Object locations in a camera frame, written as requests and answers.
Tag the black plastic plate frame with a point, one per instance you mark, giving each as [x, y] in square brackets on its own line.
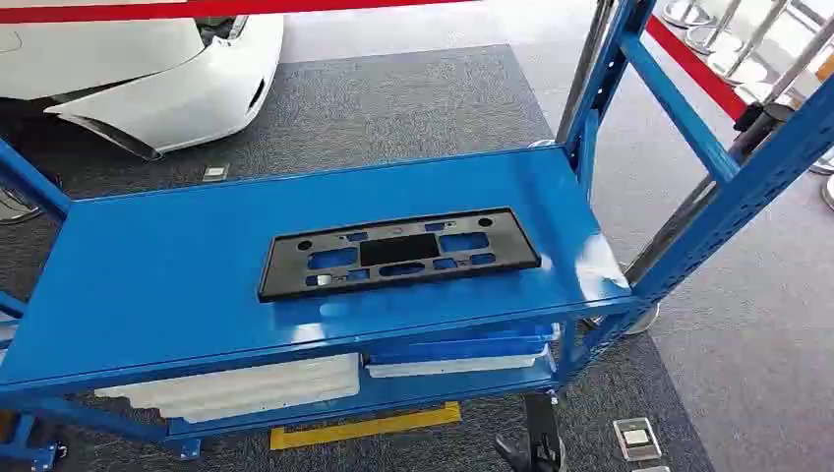
[286, 264]

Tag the yellow floor tape strip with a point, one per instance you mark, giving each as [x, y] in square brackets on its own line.
[365, 428]

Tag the small steel floor socket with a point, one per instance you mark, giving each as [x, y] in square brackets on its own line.
[215, 172]

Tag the robot black foot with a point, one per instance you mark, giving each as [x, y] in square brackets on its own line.
[541, 430]

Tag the blue steel shelf rack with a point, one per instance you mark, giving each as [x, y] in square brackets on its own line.
[163, 273]

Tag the white car bumper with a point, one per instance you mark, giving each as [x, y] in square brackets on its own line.
[163, 85]

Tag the large steel floor socket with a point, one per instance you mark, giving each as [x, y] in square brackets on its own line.
[636, 440]

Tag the short red barrier belt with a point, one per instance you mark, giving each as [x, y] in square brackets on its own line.
[697, 68]

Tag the steel stanchion with round base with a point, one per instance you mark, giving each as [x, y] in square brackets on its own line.
[798, 68]
[739, 68]
[717, 40]
[684, 13]

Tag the long red barrier belt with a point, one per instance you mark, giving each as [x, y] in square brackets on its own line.
[130, 11]

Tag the steel stanchion base disc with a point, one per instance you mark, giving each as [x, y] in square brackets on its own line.
[16, 210]

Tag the plain steel stanchion post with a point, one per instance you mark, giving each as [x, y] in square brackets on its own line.
[586, 65]

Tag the black-capped steel stanchion post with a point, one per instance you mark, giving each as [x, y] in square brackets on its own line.
[756, 133]

